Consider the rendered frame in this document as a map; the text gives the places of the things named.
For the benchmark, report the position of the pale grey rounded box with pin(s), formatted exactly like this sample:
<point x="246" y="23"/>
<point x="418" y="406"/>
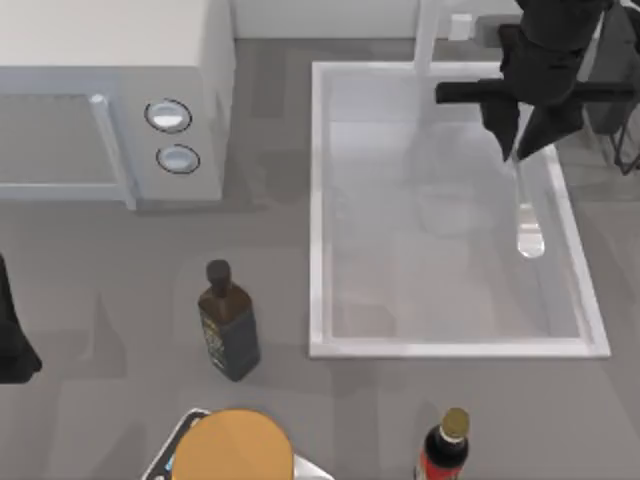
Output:
<point x="461" y="27"/>

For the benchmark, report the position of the small microwave knob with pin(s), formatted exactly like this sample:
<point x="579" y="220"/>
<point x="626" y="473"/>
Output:
<point x="177" y="159"/>

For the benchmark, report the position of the orange round disc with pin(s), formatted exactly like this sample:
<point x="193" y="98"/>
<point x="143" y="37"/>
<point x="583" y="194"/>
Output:
<point x="232" y="447"/>

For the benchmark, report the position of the pale microwave oven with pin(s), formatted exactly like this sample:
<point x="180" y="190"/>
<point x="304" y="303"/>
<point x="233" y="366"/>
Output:
<point x="210" y="75"/>

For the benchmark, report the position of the dark brown square bottle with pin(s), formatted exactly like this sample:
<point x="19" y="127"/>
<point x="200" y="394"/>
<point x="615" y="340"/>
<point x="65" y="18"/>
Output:
<point x="230" y="335"/>

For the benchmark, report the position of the microwave oven door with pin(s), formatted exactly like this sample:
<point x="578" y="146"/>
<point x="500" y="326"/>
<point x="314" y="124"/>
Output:
<point x="50" y="140"/>

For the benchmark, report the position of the large microwave knob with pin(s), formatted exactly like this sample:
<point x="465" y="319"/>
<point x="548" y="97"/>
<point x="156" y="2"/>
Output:
<point x="168" y="115"/>

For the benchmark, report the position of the white sink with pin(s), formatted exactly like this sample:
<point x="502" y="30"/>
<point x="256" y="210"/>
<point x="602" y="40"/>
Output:
<point x="450" y="280"/>

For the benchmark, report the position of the dark bottle with gold cap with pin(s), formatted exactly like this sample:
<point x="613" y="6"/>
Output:
<point x="445" y="450"/>

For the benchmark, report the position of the grey flat scale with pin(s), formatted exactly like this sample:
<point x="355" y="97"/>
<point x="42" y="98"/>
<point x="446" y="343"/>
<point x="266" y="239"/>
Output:
<point x="310" y="470"/>

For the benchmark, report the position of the dark grey frame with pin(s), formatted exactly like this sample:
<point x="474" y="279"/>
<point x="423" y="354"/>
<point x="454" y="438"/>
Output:
<point x="620" y="125"/>

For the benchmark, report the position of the tall white tap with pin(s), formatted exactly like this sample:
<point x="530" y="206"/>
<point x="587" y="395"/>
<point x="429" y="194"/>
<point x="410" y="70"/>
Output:
<point x="425" y="40"/>

